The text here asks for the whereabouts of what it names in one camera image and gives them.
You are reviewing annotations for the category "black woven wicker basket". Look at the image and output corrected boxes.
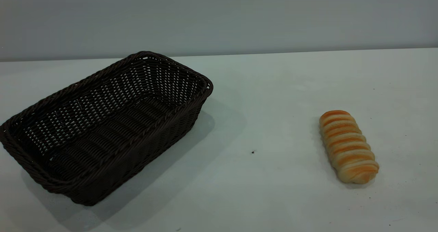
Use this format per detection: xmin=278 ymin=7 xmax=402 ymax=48
xmin=0 ymin=51 xmax=214 ymax=206

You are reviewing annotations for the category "striped orange bread roll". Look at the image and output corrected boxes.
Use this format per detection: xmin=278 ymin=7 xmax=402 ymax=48
xmin=319 ymin=110 xmax=379 ymax=184

